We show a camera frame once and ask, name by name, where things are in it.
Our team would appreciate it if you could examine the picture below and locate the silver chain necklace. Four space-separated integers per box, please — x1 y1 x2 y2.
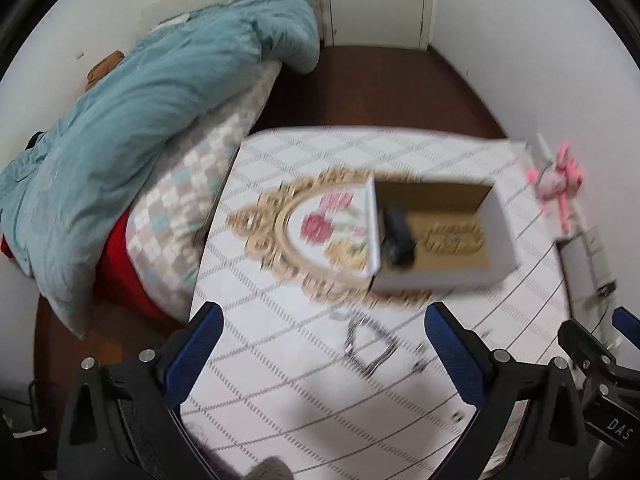
332 306 402 378

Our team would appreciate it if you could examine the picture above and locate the white power strip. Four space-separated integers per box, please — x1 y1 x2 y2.
584 226 617 298

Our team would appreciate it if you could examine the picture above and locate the pink panther plush toy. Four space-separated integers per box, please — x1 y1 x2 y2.
527 143 584 235

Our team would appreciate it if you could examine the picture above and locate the checkered bed sheet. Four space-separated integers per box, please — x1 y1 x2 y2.
125 61 282 322

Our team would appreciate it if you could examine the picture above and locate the white patterned tablecloth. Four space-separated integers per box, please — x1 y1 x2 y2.
181 127 568 479

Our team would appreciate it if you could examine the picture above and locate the white cardboard box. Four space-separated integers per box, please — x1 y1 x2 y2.
367 178 520 294

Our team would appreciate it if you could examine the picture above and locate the teal quilted duvet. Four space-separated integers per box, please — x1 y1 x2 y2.
1 0 320 337

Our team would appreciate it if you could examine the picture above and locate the brown pillow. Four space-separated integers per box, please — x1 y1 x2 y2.
85 50 125 91

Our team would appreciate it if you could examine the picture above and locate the white door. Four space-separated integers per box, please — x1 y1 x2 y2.
328 0 434 50

